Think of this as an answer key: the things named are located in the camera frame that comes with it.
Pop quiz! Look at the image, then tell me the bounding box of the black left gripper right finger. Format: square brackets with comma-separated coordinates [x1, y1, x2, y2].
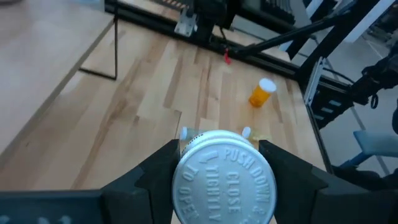
[258, 139, 329, 224]

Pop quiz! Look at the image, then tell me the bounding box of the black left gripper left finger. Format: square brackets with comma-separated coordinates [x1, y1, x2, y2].
[101, 139, 182, 224]

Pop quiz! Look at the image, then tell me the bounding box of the medium white-capped labelled bottle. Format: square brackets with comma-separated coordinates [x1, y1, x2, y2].
[172, 129, 278, 224]

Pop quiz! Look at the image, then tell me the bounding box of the teal vial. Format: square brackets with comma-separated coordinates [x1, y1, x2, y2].
[179, 126, 206, 141]

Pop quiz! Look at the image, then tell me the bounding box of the yellow vial with white cap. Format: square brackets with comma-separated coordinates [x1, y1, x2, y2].
[241, 126, 273, 142]

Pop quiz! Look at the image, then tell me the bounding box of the orange bottle wide white cap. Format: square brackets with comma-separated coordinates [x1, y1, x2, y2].
[248, 77, 277, 109]

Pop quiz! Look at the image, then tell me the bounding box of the wooden shelf with black legs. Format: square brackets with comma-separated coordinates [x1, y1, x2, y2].
[0, 0, 119, 166]

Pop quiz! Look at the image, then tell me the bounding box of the light blue chair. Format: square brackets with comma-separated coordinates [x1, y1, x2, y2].
[338, 129, 398, 170]

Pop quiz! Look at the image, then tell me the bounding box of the white column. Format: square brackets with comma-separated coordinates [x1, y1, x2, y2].
[343, 0, 396, 44]

